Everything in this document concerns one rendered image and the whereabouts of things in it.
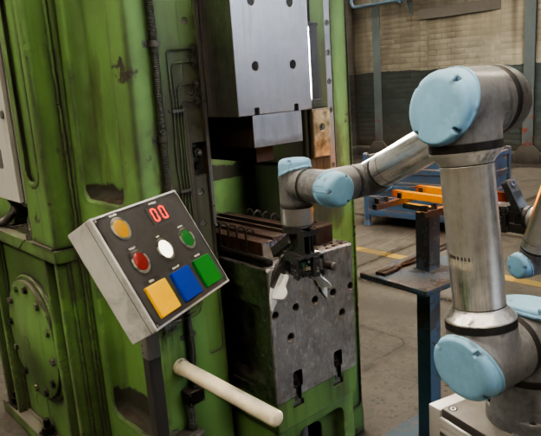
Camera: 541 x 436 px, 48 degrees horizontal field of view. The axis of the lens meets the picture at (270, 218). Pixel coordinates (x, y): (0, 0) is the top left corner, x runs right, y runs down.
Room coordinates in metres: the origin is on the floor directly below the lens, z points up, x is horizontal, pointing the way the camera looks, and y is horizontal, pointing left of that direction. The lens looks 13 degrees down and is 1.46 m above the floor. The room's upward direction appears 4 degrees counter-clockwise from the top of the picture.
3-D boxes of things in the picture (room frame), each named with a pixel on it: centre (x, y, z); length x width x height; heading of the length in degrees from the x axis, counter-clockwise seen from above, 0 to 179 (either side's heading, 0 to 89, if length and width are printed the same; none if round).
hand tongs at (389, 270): (2.24, -0.59, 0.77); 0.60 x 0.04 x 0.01; 133
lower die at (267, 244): (2.01, 0.09, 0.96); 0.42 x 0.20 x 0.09; 41
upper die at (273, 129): (2.01, 0.09, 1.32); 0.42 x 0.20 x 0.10; 41
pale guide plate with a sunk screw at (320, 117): (2.15, -0.20, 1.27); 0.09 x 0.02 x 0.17; 131
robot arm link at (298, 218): (1.35, -0.06, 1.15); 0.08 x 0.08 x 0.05
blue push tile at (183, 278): (1.37, 0.21, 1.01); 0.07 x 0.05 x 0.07; 156
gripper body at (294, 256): (1.34, -0.07, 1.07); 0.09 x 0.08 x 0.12; 27
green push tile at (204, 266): (1.46, 0.17, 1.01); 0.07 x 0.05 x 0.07; 156
